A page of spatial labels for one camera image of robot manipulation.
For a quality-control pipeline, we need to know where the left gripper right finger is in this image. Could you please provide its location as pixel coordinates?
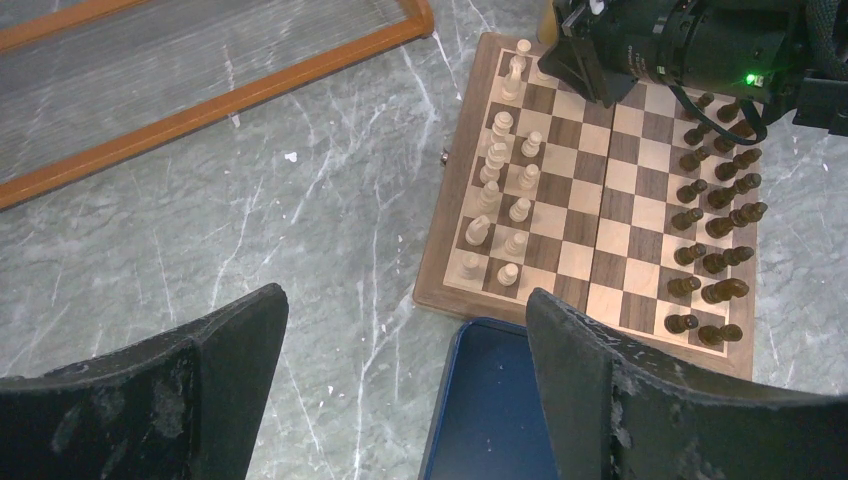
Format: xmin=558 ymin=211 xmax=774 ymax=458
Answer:
xmin=526 ymin=289 xmax=847 ymax=479

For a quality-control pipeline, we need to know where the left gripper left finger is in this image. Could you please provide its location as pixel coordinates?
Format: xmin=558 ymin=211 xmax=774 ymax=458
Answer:
xmin=1 ymin=283 xmax=289 ymax=479

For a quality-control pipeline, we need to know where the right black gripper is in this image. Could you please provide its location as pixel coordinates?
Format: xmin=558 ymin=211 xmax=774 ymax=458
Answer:
xmin=539 ymin=1 xmax=805 ymax=106

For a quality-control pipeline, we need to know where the light wooden pawn piece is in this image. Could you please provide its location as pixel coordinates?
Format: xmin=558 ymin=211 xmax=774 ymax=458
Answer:
xmin=496 ymin=263 xmax=520 ymax=287

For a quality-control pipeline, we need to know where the light wooden rook piece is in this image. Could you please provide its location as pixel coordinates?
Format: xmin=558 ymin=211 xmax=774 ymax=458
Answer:
xmin=460 ymin=252 xmax=480 ymax=279

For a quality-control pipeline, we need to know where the light wooden knight piece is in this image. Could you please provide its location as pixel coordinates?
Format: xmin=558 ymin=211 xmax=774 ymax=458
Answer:
xmin=465 ymin=215 xmax=491 ymax=246

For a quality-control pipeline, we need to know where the light wooden rook corner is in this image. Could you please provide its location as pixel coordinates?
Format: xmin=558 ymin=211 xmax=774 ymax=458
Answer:
xmin=510 ymin=39 xmax=532 ymax=72

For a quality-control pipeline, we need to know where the light wooden queen piece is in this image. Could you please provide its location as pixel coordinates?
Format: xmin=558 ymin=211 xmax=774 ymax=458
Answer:
xmin=476 ymin=181 xmax=501 ymax=214

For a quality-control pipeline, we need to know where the light wooden king piece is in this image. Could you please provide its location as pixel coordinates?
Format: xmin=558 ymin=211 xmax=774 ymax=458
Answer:
xmin=479 ymin=142 xmax=508 ymax=184

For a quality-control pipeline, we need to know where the dark chess pieces group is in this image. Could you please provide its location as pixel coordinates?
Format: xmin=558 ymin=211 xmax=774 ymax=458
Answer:
xmin=662 ymin=105 xmax=768 ymax=347

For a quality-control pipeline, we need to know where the wooden chess board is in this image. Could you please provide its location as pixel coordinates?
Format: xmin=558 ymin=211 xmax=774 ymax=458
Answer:
xmin=413 ymin=33 xmax=758 ymax=379

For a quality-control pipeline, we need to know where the blue square tray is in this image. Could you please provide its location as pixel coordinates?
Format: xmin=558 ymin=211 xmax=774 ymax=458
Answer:
xmin=418 ymin=317 xmax=558 ymax=479

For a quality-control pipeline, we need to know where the wooden shelf rack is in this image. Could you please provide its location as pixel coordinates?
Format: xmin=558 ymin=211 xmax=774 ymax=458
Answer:
xmin=1 ymin=0 xmax=434 ymax=208

